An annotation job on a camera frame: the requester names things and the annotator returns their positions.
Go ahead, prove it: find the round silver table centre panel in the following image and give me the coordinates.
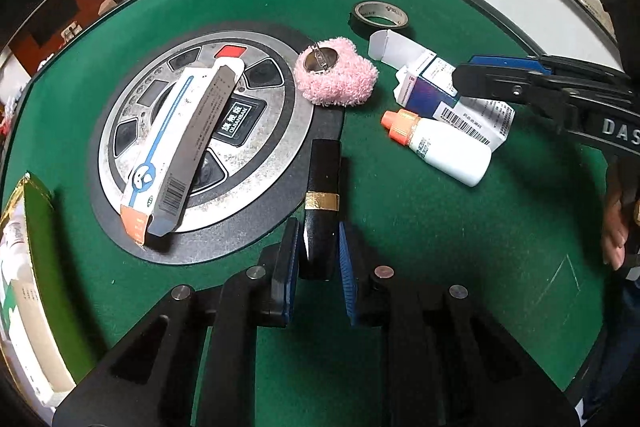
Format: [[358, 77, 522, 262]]
[[88, 20, 344, 265]]

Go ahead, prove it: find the white blue carton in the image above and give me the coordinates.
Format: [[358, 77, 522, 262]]
[[369, 29, 515, 150]]

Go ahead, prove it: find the person's right hand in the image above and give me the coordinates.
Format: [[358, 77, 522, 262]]
[[601, 160, 629, 271]]

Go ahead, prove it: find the pink fluffy heart keychain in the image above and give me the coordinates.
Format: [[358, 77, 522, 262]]
[[293, 37, 378, 107]]

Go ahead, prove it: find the red wooden tv cabinet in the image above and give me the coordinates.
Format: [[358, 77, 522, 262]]
[[9, 0, 112, 76]]

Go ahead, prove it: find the black tape roll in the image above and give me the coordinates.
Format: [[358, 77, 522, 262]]
[[348, 0, 410, 38]]

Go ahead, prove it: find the long white blue orange box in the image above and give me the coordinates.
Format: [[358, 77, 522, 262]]
[[119, 57, 245, 246]]

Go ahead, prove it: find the white dropper bottle orange cap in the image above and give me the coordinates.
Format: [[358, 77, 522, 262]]
[[381, 109, 491, 187]]

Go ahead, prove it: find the gold-rimmed white storage box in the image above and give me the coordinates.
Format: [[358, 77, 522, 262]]
[[1, 172, 96, 421]]

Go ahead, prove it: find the black gold lipstick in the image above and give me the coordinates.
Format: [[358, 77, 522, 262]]
[[299, 139, 342, 281]]

